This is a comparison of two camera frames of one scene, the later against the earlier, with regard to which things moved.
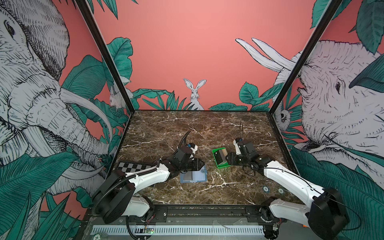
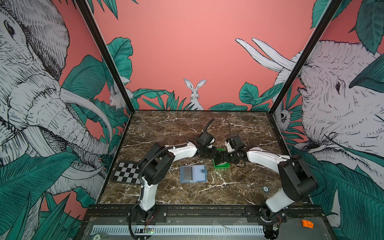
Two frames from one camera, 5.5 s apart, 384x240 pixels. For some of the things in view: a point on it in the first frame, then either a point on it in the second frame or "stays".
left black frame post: (85, 9) stays
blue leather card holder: (198, 176) stays
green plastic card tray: (219, 155) stays
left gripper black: (198, 162) to (213, 154)
